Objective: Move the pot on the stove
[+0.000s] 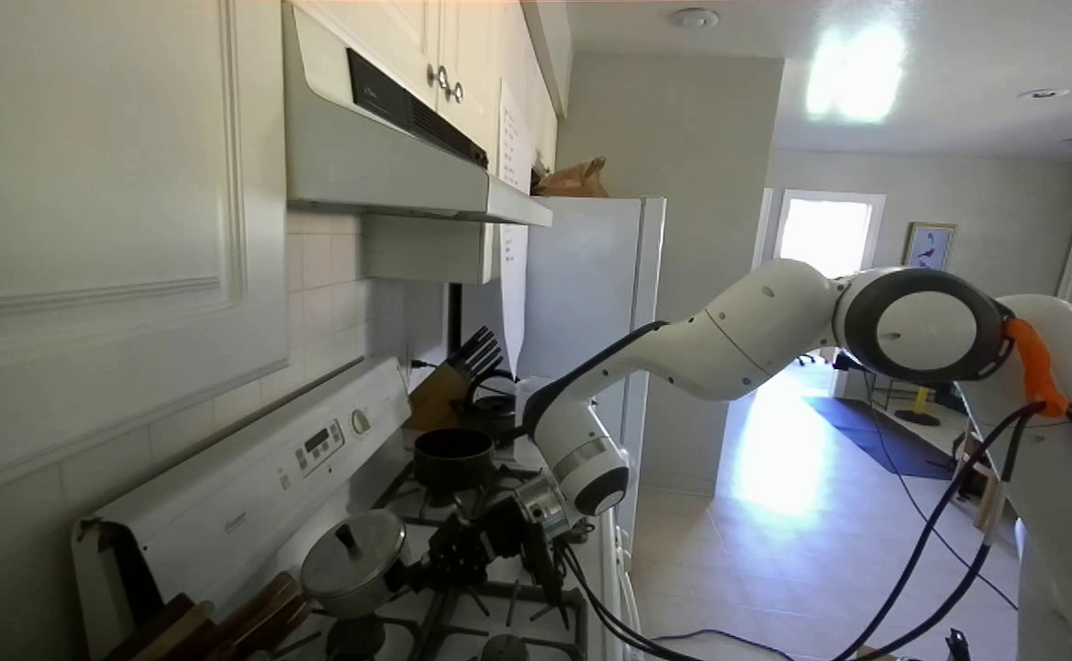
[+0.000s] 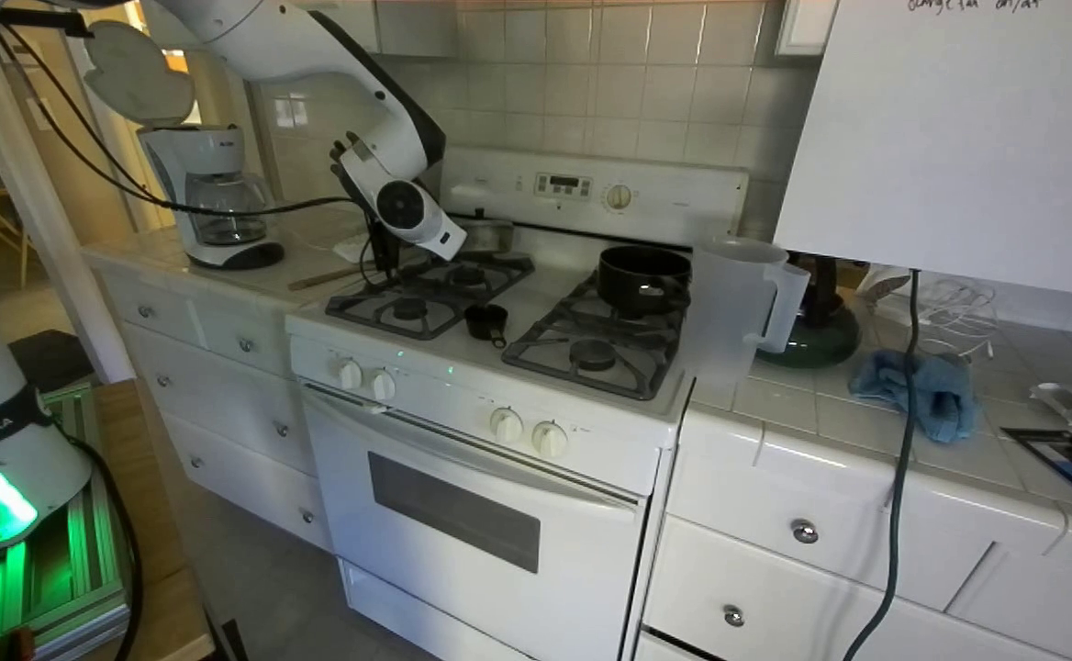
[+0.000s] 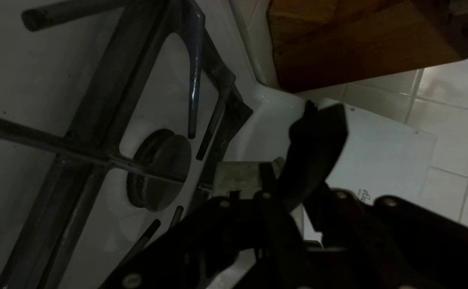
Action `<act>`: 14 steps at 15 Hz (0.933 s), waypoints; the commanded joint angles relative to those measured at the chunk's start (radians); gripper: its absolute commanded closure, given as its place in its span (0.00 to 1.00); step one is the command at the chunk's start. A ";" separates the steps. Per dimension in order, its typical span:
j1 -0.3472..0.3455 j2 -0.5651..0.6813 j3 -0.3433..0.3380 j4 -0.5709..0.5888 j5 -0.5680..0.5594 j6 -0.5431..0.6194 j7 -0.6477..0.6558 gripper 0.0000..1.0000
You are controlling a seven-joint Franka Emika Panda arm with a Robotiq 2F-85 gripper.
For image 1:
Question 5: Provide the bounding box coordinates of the white gas stove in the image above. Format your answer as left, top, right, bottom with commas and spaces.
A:
65, 353, 640, 661

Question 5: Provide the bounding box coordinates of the small ceiling detector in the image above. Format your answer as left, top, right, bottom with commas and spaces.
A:
1014, 81, 1072, 107

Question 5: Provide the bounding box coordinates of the bright doorway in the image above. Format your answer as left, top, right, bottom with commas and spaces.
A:
758, 183, 892, 373

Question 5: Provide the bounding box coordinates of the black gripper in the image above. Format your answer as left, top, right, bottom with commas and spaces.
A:
424, 488, 564, 595

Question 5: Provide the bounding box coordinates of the white boxy wall unit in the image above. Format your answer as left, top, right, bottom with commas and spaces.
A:
355, 213, 498, 292

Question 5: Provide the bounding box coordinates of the brown block with black utensils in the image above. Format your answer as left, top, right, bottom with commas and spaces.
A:
403, 322, 509, 434

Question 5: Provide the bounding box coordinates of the round ceiling light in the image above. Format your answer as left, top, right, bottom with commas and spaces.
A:
665, 5, 727, 32

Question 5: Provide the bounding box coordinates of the framed wall picture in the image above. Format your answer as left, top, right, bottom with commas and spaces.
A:
899, 216, 960, 276

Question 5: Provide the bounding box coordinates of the silver pot lid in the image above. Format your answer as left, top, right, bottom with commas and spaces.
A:
296, 512, 407, 581

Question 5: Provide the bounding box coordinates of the black floor cable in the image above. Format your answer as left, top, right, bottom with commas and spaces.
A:
651, 625, 768, 661

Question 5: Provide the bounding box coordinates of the small silver pot black handle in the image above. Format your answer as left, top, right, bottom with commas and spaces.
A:
296, 512, 440, 621

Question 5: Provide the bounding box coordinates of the wooden knife block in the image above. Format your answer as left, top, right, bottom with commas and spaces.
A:
102, 570, 309, 661

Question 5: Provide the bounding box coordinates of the wooden stool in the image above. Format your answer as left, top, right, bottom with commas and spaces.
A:
946, 428, 1020, 545

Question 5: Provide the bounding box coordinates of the yellow floor object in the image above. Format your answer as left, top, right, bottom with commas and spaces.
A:
904, 381, 946, 429

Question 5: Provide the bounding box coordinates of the white upper cabinet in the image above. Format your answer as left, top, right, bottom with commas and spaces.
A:
0, 0, 292, 373
292, 0, 575, 198

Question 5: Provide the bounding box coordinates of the orange cable clip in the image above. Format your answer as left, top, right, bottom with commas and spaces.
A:
1004, 317, 1072, 422

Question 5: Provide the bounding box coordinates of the brown basket on refrigerator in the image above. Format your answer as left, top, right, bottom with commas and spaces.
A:
531, 156, 612, 201

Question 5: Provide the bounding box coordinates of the blue rug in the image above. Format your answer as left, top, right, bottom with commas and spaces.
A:
809, 392, 970, 486

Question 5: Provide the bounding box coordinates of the white refrigerator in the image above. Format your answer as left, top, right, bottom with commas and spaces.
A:
512, 191, 670, 507

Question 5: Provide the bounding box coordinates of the white range hood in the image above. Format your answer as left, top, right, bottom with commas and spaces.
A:
277, 0, 554, 233

